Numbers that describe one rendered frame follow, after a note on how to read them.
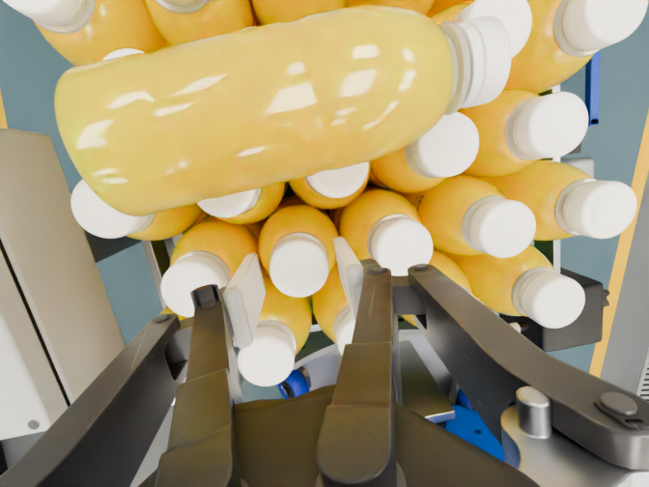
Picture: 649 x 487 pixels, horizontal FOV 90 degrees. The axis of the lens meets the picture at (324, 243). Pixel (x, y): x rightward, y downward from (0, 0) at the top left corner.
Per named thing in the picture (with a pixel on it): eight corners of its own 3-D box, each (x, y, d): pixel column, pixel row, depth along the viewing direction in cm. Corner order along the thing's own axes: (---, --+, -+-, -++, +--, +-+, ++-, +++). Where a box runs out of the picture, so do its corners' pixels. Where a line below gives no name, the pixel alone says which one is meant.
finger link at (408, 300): (372, 293, 14) (440, 279, 14) (352, 260, 19) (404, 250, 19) (377, 325, 14) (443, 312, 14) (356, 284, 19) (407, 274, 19)
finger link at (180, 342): (226, 356, 14) (155, 370, 14) (245, 306, 19) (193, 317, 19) (217, 324, 13) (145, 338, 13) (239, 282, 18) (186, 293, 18)
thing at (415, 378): (335, 371, 42) (350, 454, 29) (332, 355, 41) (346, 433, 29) (411, 356, 42) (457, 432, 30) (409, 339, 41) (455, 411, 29)
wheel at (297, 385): (300, 416, 36) (314, 406, 37) (293, 382, 35) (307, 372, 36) (278, 399, 39) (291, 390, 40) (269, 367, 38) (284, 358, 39)
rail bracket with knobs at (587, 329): (474, 316, 44) (524, 359, 34) (470, 267, 43) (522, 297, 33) (544, 302, 45) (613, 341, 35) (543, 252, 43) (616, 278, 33)
